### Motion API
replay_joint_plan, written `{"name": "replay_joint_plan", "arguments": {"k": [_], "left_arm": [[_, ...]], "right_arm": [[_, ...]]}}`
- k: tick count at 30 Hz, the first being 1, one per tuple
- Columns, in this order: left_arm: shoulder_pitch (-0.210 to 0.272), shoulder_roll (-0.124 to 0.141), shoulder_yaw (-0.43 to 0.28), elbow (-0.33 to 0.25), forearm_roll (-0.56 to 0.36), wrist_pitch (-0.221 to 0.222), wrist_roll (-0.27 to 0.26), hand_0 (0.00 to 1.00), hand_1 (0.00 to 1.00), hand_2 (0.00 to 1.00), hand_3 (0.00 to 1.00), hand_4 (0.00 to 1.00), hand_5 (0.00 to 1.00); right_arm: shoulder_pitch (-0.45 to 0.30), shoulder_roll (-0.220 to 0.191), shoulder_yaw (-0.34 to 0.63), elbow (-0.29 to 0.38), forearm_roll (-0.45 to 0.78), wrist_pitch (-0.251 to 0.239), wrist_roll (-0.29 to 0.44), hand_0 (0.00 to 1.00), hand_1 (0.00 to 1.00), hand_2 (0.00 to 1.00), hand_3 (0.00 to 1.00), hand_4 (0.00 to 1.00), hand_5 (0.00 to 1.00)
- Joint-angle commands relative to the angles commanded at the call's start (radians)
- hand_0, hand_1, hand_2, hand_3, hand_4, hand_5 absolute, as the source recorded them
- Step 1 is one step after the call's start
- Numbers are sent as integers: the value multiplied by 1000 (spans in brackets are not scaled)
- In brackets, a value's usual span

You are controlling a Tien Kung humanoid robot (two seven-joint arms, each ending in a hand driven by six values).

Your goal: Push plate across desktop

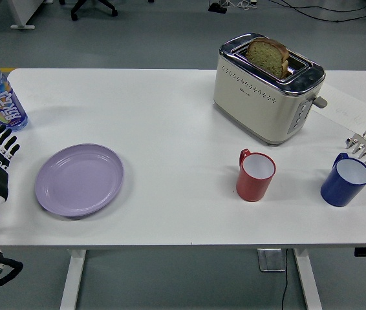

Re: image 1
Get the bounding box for white paper sheet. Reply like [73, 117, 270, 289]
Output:
[312, 81, 366, 136]

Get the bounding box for large brown bread slice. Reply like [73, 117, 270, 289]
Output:
[246, 37, 290, 79]

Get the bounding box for purple plate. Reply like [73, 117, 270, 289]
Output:
[34, 143, 125, 218]

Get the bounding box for black hanging power cable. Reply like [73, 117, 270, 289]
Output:
[279, 248, 291, 310]

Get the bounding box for black floor cable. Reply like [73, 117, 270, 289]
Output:
[279, 0, 366, 24]

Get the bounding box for white desk leg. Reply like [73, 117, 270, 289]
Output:
[3, 0, 47, 30]

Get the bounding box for blue-labelled drink bottle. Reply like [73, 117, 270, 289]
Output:
[0, 53, 28, 132]

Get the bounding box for black office chair base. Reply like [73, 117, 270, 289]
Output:
[60, 0, 118, 21]

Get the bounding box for cream and chrome toaster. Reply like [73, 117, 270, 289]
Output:
[213, 32, 328, 147]

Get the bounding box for black floor device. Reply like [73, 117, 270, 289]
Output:
[208, 2, 228, 14]

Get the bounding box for silver under-table bracket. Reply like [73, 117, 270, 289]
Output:
[256, 248, 286, 273]

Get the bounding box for red mug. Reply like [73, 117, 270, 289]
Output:
[236, 149, 277, 203]

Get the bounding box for white floor cable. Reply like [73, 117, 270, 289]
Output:
[226, 0, 259, 9]

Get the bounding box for blue mug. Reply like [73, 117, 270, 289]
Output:
[320, 152, 366, 207]

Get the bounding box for white table leg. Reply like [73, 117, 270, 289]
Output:
[59, 249, 87, 310]
[292, 248, 323, 310]

